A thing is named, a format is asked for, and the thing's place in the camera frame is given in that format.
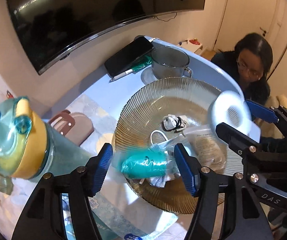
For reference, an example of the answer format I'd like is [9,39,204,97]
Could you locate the teal drawstring pouch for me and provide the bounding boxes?
[120,148,170,179]

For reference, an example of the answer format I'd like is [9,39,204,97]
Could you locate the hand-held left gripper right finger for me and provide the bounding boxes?
[173,144,275,240]

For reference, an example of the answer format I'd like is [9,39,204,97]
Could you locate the white side table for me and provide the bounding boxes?
[178,37,216,58]

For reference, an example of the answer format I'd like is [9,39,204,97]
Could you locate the light blue foam ring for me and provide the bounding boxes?
[208,91,261,142]

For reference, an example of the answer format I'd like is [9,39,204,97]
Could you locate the white marker pen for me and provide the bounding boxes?
[109,69,134,82]

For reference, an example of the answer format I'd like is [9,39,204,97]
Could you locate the small brown bag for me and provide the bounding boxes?
[48,110,94,146]

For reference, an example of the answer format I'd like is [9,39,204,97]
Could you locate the clear makeup sponge bag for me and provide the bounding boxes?
[183,127,227,173]

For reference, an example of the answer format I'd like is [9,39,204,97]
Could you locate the black television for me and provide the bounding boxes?
[5,0,207,75]

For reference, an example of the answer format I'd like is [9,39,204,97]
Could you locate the ribbed glass bowl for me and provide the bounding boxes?
[115,77,246,214]

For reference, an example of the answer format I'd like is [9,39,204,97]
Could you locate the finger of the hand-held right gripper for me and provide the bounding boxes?
[215,122,287,167]
[245,99,287,139]

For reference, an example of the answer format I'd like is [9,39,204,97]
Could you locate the blue face mask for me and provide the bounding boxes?
[139,130,181,188]

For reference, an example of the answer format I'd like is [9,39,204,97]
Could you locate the green water bottle yellow lid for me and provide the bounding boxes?
[0,96,96,183]

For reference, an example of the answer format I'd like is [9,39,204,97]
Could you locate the grey glass cup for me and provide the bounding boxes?
[150,46,193,79]

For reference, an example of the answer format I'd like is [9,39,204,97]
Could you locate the black hair tie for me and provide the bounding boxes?
[165,118,186,132]

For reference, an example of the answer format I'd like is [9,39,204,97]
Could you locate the blue patterned tissue pack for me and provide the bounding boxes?
[62,195,179,240]

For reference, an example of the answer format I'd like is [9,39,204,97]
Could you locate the white door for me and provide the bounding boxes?
[216,0,287,55]

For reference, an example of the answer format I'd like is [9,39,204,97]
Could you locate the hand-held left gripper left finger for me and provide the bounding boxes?
[11,143,114,240]

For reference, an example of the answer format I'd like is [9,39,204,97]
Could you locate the black smartphone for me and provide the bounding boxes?
[104,36,154,78]

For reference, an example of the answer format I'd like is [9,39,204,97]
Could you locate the small white fabric item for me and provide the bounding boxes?
[163,114,187,132]

